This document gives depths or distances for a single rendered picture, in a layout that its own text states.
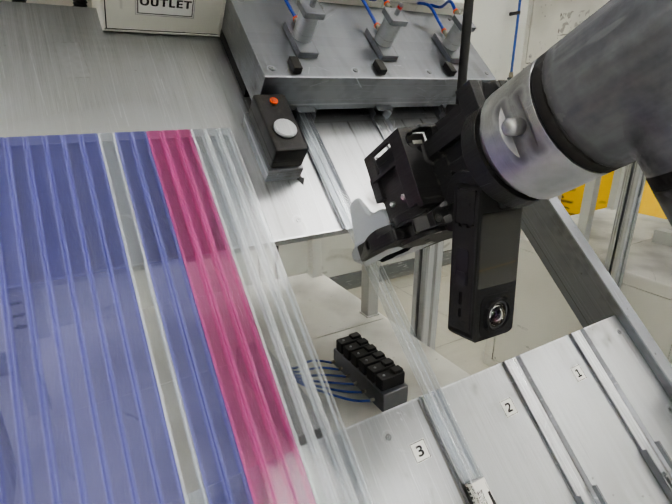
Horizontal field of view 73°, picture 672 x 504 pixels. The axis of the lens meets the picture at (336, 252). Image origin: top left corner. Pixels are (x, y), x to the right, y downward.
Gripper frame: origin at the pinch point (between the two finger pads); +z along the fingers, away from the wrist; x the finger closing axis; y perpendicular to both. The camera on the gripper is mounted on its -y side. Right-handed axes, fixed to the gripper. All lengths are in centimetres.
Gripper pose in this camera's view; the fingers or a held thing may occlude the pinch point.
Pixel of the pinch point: (372, 260)
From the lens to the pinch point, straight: 45.8
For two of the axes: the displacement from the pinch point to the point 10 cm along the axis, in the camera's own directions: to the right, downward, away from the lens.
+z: -4.2, 2.7, 8.6
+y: -2.8, -9.5, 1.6
